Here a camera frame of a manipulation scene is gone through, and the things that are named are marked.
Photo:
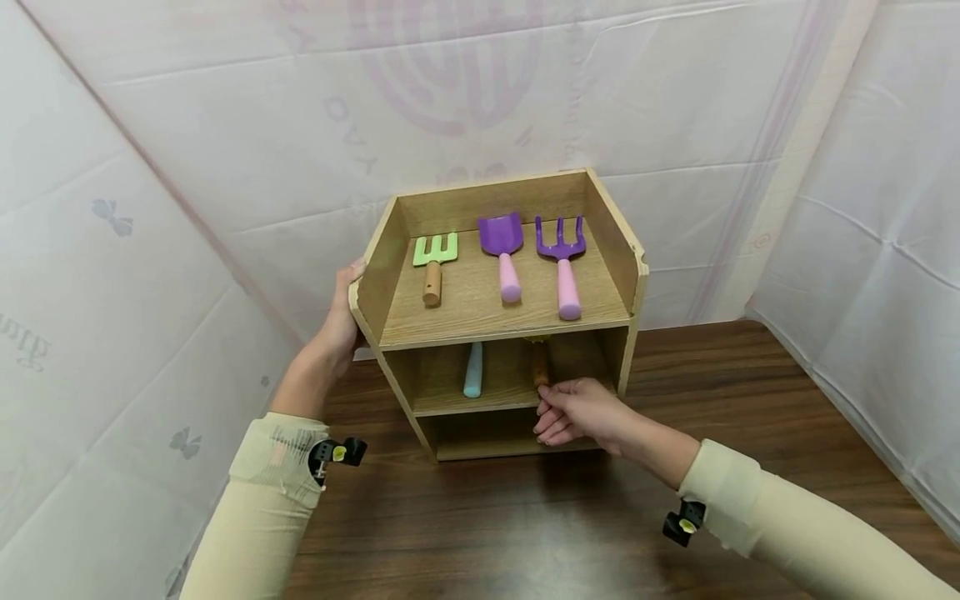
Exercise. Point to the person's left thumb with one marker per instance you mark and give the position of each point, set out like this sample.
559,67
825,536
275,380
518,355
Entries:
351,273

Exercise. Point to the person's right fingers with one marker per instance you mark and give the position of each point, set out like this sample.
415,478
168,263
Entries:
553,417

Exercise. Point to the wooden shelf unit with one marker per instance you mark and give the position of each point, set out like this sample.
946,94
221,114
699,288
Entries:
472,287

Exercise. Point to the person's right forearm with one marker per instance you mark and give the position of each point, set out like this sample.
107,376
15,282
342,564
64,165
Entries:
765,517

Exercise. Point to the black wrist band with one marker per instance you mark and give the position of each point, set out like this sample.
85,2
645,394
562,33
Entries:
336,454
684,523

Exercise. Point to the person's left forearm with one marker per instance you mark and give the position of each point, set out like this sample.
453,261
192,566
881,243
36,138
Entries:
262,492

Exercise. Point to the person's left hand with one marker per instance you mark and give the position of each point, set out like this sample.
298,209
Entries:
337,329

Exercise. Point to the person's right hand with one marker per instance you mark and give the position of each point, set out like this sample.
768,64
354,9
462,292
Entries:
592,412

